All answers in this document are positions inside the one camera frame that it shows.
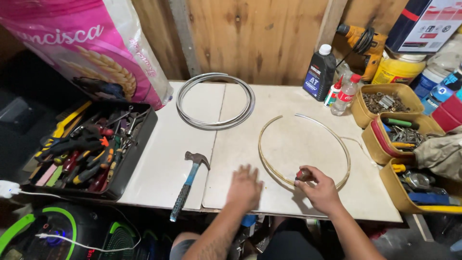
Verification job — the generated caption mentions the beige cloth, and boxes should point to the beige cloth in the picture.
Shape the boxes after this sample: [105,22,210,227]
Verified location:
[413,126,462,183]

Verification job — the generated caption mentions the thin brass strip ring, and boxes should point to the thin brass strip ring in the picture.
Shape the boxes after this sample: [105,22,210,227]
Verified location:
[258,113,352,190]

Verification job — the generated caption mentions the white charging cable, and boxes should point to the white charging cable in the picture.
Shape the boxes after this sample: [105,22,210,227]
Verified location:
[18,191,142,253]

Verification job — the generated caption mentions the blue labelled water bottle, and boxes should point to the blue labelled water bottle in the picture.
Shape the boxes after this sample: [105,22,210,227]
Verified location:
[420,63,462,116]

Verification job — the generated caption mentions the black speaker with green trim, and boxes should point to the black speaker with green trim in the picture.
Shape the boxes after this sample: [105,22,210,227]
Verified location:
[0,202,145,260]

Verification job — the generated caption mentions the person's right hand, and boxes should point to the person's right hand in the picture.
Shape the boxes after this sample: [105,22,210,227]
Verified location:
[294,165,343,216]

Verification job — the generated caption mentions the pink and white grain sack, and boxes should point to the pink and white grain sack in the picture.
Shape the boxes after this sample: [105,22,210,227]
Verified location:
[0,0,174,111]

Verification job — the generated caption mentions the person's left hand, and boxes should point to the person's left hand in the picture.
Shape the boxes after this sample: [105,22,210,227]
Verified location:
[226,164,264,213]

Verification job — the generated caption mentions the dark blue canister white label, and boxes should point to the dark blue canister white label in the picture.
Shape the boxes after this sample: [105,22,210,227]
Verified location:
[385,0,462,55]

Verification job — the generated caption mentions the black tray of hand tools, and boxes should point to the black tray of hand tools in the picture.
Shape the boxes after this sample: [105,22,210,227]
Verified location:
[22,100,159,201]

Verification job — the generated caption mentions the white charger plug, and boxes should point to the white charger plug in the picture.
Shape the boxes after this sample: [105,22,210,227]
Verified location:
[0,180,22,199]

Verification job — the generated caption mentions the yellow plastic bucket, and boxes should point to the yellow plastic bucket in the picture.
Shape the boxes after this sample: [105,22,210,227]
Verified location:
[371,51,427,86]

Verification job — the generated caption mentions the coil of grey metal strip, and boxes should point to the coil of grey metal strip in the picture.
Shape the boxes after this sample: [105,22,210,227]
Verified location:
[176,72,256,131]

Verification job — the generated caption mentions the small white glue bottle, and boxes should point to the small white glue bottle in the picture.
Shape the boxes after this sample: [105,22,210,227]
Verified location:
[323,75,344,109]

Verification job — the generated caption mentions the blue handled claw hammer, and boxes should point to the blue handled claw hammer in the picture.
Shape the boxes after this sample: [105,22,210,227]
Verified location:
[170,151,211,222]

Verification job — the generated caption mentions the yellow tub of tools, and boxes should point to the yellow tub of tools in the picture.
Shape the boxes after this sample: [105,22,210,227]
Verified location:
[379,158,462,214]

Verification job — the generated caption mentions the black oil bottle white cap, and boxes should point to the black oil bottle white cap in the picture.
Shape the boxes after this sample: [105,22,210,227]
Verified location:
[302,44,337,102]

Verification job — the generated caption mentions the clear plastic bottle red cap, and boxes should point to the clear plastic bottle red cap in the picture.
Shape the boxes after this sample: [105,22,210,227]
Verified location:
[330,74,362,117]

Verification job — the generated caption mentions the yellow tub of screws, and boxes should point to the yellow tub of screws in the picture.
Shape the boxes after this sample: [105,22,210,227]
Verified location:
[350,83,425,129]

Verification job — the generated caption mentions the yellow power drill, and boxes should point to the yellow power drill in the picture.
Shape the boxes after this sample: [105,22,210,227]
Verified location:
[336,24,388,83]

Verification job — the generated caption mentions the yellow tub of drill bits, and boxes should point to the yellow tub of drill bits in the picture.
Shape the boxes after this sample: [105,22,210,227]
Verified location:
[361,113,446,166]

